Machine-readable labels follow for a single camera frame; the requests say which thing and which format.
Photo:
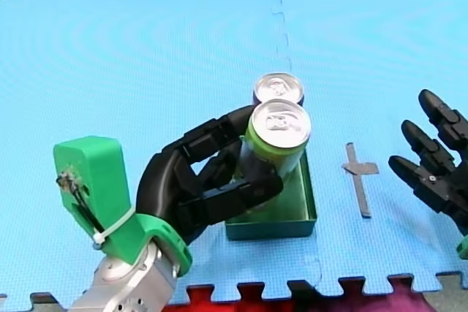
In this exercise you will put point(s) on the shallow green tray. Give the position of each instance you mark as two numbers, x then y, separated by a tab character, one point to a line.
292	209

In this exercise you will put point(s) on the green drink can dark band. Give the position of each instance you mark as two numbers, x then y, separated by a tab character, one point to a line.
274	136

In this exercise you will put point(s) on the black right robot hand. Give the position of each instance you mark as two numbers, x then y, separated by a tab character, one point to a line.
435	166

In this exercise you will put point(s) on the dark purple drink can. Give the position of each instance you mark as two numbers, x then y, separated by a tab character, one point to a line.
279	89

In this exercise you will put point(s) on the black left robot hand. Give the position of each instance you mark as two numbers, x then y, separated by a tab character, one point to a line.
204	184

